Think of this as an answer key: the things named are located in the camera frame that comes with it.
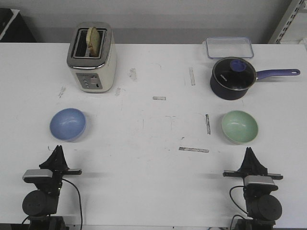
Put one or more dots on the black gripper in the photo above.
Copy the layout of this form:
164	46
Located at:
256	167
54	186

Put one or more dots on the blue bowl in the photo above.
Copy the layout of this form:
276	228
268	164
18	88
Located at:
68	124

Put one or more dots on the green bowl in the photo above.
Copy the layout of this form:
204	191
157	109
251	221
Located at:
239	127

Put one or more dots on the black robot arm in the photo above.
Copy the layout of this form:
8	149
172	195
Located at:
41	205
262	208

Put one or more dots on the dark blue saucepan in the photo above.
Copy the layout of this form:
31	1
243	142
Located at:
229	94

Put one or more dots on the glass pot lid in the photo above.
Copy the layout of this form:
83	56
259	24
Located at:
234	73

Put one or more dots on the cream two-slot toaster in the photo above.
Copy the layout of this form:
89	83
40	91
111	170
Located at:
93	74

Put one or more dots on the clear plastic food container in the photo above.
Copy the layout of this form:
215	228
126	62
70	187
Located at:
222	47

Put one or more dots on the toast slice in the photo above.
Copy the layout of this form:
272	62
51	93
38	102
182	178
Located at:
93	41

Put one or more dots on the black box in corner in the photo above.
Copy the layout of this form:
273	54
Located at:
13	28

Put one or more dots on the grey metal shelf upright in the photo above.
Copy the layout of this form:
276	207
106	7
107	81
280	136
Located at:
292	28

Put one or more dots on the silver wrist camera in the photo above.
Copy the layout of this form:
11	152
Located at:
37	176
261	183

